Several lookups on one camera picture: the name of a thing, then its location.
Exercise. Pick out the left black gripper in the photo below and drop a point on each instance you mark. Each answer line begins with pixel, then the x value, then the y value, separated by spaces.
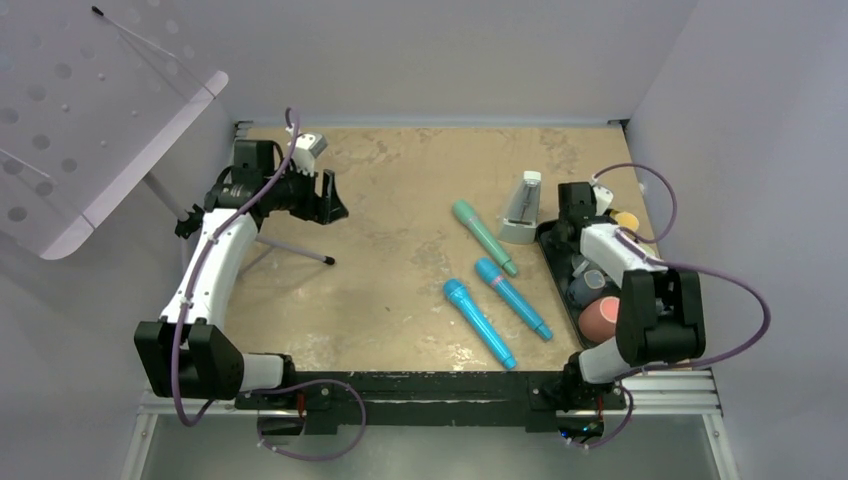
pixel 324 210

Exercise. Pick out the dark blue-grey mug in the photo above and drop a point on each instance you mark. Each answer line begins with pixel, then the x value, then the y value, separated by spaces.
pixel 586 288

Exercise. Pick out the yellow cup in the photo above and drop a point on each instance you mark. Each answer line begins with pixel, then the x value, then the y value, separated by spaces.
pixel 625 219

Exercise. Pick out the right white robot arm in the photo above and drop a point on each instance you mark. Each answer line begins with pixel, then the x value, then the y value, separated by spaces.
pixel 660 314

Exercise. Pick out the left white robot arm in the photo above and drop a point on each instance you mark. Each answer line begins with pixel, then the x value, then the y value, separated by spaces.
pixel 186 345

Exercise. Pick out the pink mug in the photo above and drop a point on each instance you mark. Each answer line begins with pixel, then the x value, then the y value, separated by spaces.
pixel 598 321

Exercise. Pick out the green toy microphone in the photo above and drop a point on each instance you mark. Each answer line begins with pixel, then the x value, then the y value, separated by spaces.
pixel 468 216

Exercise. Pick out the blue toy microphone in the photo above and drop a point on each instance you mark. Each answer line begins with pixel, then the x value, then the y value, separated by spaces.
pixel 458 295

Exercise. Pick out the blue microphone pink band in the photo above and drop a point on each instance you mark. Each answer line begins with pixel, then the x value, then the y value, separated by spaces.
pixel 493 276

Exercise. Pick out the black base bar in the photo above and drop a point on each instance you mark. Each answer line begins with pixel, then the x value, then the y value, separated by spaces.
pixel 531 400

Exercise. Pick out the black tray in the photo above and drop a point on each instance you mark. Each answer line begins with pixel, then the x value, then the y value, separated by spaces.
pixel 559 263

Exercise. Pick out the white music stand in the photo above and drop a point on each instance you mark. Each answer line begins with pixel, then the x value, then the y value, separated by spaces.
pixel 93 95

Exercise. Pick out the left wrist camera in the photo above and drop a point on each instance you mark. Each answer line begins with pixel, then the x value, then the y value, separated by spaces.
pixel 307 149

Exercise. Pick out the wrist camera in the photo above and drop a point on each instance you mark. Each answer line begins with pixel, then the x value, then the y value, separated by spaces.
pixel 307 149
pixel 603 199

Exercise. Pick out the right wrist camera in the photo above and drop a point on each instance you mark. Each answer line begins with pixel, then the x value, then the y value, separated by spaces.
pixel 603 199

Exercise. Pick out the aluminium frame rail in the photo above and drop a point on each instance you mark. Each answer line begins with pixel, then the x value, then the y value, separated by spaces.
pixel 670 428

